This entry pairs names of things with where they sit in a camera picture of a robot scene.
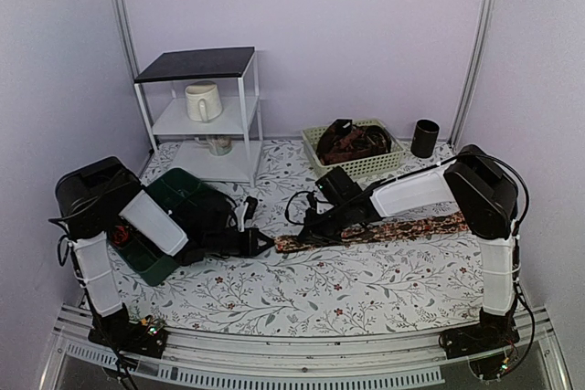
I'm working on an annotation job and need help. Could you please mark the floral patterned table mat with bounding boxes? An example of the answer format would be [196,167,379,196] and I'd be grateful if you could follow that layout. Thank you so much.
[93,138,516,335]

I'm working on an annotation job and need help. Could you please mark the left aluminium frame post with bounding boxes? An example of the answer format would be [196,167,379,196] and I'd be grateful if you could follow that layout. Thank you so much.
[112,0,158,154]

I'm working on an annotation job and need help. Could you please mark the aluminium frame post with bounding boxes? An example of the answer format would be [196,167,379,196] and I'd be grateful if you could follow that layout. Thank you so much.
[112,0,158,154]
[448,0,495,149]

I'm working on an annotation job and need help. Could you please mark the red rolled tie in bin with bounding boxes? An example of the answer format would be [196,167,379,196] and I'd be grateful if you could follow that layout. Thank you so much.
[110,225,131,248]

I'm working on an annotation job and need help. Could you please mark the pale green perforated basket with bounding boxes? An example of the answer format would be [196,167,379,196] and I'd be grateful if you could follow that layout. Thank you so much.
[302,119,406,177]

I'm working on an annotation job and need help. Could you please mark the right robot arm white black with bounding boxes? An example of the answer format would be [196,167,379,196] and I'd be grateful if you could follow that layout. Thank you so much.
[298,144,527,350]

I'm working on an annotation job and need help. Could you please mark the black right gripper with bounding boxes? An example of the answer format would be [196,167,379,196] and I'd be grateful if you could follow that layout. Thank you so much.
[297,201,353,245]

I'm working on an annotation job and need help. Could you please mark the black cylindrical cup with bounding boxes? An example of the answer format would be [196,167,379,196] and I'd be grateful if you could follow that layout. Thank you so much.
[410,119,440,159]

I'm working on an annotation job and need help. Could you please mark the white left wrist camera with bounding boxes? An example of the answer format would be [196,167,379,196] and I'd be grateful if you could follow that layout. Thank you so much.
[234,196,258,232]

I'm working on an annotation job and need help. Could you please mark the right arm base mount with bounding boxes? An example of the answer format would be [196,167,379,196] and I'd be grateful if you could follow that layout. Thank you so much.
[439,310,520,381]

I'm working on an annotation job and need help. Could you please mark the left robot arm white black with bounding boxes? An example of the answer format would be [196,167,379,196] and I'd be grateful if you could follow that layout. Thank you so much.
[52,156,274,348]

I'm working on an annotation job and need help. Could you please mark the aluminium front rail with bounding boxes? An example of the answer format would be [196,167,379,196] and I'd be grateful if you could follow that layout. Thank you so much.
[39,305,577,389]

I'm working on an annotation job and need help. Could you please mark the right aluminium frame post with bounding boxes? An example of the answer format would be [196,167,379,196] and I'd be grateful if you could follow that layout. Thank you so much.
[448,0,495,149]

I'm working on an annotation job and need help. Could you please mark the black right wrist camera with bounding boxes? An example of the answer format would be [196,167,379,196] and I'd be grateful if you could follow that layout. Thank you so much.
[316,166,362,206]

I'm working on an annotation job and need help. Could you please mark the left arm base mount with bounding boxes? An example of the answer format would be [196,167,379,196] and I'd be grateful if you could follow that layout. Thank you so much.
[88,315,168,359]

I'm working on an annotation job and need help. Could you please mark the white ceramic mug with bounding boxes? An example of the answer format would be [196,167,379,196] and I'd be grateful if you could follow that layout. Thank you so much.
[185,80,223,123]

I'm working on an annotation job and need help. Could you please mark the dark brown rolled ties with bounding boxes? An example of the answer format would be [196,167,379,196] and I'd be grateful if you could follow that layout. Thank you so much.
[316,119,392,165]

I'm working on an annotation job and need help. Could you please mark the white shelf with black top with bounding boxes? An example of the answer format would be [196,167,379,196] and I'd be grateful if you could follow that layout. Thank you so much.
[134,47,263,185]

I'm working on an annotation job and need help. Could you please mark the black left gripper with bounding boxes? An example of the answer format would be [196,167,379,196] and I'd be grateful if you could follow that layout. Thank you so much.
[206,228,275,258]

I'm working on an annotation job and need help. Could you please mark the cream floral patterned tie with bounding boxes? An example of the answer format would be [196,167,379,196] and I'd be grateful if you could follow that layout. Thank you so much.
[274,212,469,254]

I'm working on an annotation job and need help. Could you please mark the dark green plastic bin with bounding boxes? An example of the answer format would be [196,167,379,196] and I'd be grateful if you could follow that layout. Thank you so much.
[110,168,223,286]

